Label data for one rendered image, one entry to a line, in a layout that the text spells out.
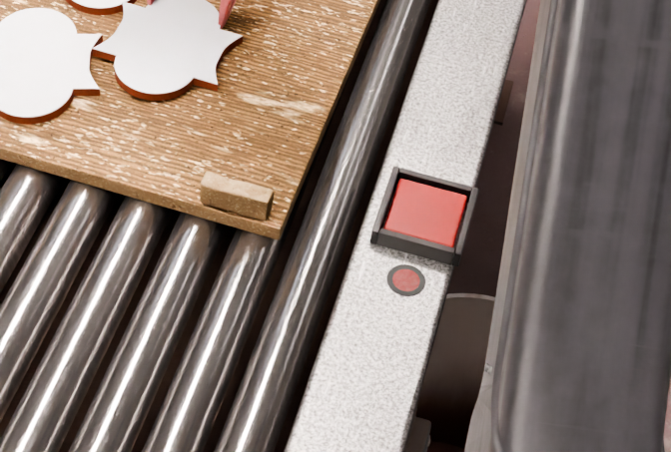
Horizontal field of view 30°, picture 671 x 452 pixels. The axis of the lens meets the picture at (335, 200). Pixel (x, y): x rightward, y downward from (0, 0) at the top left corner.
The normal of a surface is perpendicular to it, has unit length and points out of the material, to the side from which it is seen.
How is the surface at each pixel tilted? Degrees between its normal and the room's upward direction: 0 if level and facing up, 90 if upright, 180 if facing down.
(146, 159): 0
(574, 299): 38
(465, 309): 87
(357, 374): 0
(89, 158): 0
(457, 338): 87
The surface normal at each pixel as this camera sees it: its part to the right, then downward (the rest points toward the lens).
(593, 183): 0.00, -0.03
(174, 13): 0.11, -0.65
